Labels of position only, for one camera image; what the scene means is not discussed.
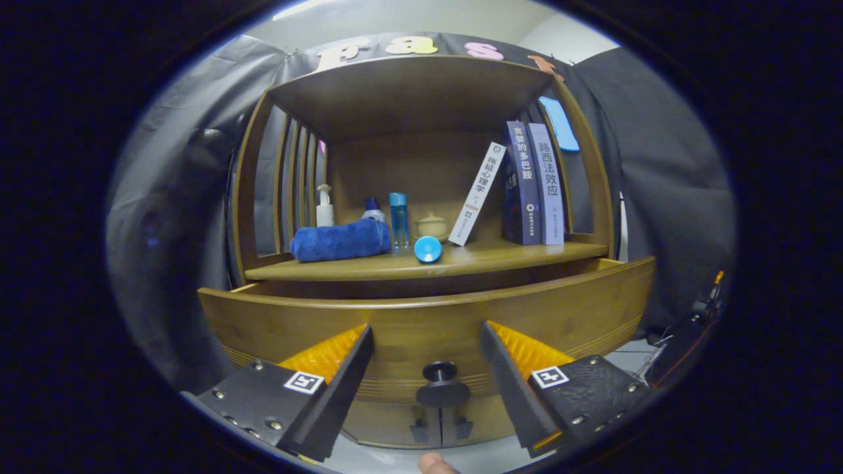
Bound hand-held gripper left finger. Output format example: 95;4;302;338
181;324;375;461

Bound wooden countertop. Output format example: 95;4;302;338
244;238;610;282

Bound white book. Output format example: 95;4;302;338
448;142;507;247

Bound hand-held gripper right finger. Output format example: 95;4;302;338
479;321;653;458

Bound rolled blue towel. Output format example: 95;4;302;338
290;219;392;263

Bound small blue cylindrical item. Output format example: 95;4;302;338
414;236;443;264

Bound white pump bottle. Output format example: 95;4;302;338
315;184;335;228

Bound tall blue bottle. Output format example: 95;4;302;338
389;192;410;251

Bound black device with orange part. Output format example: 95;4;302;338
692;270;725;317

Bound wooden cabinet door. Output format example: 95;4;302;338
441;394;516;446
341;397;441;450

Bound dark blue book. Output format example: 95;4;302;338
502;120;542;246

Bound dark side table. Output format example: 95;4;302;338
645;309;719;389

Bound wooden cabinet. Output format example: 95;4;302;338
198;55;657;450

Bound beige lidded cup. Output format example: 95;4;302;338
416;211;450;243

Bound wooden drawer with black knob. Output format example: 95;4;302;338
198;256;657;404

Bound black backdrop cloth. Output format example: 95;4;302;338
105;33;737;389

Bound light purple book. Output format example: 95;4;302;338
527;123;565;246

